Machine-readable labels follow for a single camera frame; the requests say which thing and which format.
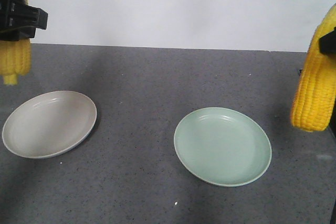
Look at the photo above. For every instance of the black glass gas stove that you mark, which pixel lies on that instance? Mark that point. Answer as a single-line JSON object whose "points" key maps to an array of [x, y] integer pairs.
{"points": [[331, 126]]}

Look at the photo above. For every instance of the orange yellow corn cob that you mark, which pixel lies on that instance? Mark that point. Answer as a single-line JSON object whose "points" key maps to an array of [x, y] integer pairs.
{"points": [[315, 96]]}

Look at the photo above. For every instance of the bright yellow corn cob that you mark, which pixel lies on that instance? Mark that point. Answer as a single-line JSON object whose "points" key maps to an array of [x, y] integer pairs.
{"points": [[15, 60]]}

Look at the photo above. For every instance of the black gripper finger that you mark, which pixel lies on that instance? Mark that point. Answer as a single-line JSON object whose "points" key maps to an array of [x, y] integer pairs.
{"points": [[16, 15], [327, 43], [17, 34]]}

